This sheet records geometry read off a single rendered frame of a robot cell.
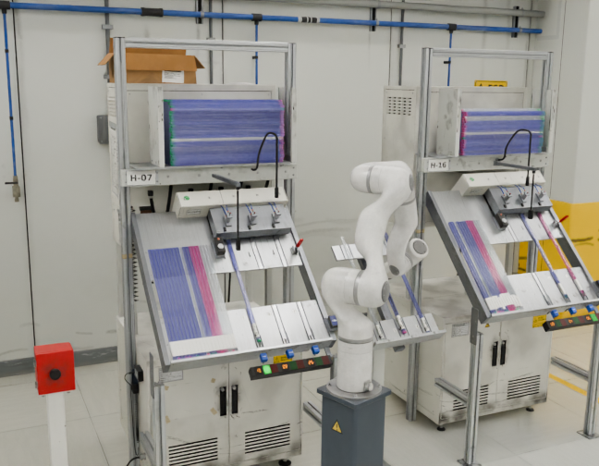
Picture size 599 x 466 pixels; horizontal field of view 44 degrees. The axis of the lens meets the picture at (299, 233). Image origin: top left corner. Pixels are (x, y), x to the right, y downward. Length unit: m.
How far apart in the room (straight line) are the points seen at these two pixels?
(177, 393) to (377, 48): 2.90
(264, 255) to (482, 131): 1.30
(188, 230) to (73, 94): 1.62
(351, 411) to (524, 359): 1.71
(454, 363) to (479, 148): 1.07
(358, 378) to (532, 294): 1.34
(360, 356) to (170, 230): 1.05
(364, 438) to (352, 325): 0.39
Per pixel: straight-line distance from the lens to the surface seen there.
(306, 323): 3.00
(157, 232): 3.10
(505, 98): 4.08
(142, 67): 3.37
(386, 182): 2.52
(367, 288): 2.40
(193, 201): 3.13
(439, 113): 3.77
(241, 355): 2.85
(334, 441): 2.63
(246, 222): 3.14
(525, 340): 4.03
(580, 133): 5.60
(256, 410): 3.33
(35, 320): 4.69
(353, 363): 2.50
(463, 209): 3.72
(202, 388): 3.20
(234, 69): 4.73
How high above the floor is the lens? 1.74
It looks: 12 degrees down
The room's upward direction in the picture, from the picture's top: 1 degrees clockwise
